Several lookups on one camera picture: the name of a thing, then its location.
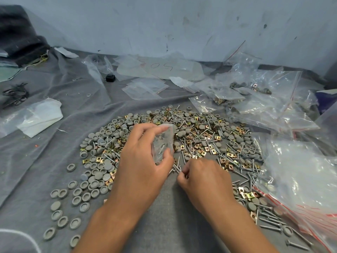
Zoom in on person's right hand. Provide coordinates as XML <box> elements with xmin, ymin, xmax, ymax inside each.
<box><xmin>177</xmin><ymin>158</ymin><xmax>237</xmax><ymax>217</ymax></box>

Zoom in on person's left hand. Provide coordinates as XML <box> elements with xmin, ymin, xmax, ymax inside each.
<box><xmin>113</xmin><ymin>123</ymin><xmax>175</xmax><ymax>208</ymax></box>

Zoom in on small clear zip bag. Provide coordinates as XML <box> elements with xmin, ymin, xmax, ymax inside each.
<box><xmin>151</xmin><ymin>123</ymin><xmax>175</xmax><ymax>164</ymax></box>

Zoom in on person's right forearm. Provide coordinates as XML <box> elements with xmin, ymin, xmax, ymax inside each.
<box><xmin>204</xmin><ymin>199</ymin><xmax>280</xmax><ymax>253</ymax></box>

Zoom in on person's left forearm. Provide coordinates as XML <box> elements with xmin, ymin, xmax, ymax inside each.
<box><xmin>72</xmin><ymin>193</ymin><xmax>152</xmax><ymax>253</ymax></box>

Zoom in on grey table cloth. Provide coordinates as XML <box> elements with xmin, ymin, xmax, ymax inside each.
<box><xmin>0</xmin><ymin>46</ymin><xmax>337</xmax><ymax>253</ymax></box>

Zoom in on pile of grey round caps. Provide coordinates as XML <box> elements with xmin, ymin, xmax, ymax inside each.
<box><xmin>43</xmin><ymin>104</ymin><xmax>293</xmax><ymax>248</ymax></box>

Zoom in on pile of brass square clips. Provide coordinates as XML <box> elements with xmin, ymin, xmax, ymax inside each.
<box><xmin>81</xmin><ymin>109</ymin><xmax>264</xmax><ymax>222</ymax></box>

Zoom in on stack of small clear bags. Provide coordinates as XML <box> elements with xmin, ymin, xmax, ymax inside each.
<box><xmin>122</xmin><ymin>77</ymin><xmax>170</xmax><ymax>100</ymax></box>

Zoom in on large clear bag red marks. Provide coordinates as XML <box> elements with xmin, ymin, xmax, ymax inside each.
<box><xmin>116</xmin><ymin>56</ymin><xmax>206</xmax><ymax>81</ymax></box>

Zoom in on pile of silver screws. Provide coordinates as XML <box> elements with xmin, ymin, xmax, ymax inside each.
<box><xmin>102</xmin><ymin>105</ymin><xmax>314</xmax><ymax>251</ymax></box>

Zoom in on pile of filled clear bags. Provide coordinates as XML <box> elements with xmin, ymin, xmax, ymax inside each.
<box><xmin>188</xmin><ymin>51</ymin><xmax>325</xmax><ymax>132</ymax></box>

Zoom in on crumpled clear bag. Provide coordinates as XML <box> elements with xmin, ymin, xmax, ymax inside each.
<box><xmin>82</xmin><ymin>54</ymin><xmax>114</xmax><ymax>87</ymax></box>

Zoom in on pile of red-striped zip bags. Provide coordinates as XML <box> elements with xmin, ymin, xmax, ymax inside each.
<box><xmin>252</xmin><ymin>135</ymin><xmax>337</xmax><ymax>253</ymax></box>

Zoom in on white folded plastic bag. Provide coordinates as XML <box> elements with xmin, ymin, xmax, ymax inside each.
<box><xmin>16</xmin><ymin>98</ymin><xmax>64</xmax><ymax>138</ymax></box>

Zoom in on white paper strip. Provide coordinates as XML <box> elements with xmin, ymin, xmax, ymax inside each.
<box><xmin>54</xmin><ymin>46</ymin><xmax>80</xmax><ymax>59</ymax></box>

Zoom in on dark blue object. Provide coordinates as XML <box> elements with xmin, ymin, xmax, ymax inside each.
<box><xmin>315</xmin><ymin>88</ymin><xmax>337</xmax><ymax>115</ymax></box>

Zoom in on pale green paper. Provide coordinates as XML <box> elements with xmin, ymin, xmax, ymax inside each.
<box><xmin>0</xmin><ymin>60</ymin><xmax>22</xmax><ymax>83</ymax></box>

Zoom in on dark folded fabric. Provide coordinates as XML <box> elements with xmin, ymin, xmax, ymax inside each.
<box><xmin>0</xmin><ymin>5</ymin><xmax>51</xmax><ymax>68</ymax></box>

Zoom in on white cable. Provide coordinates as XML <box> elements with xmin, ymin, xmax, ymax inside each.
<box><xmin>0</xmin><ymin>228</ymin><xmax>42</xmax><ymax>253</ymax></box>

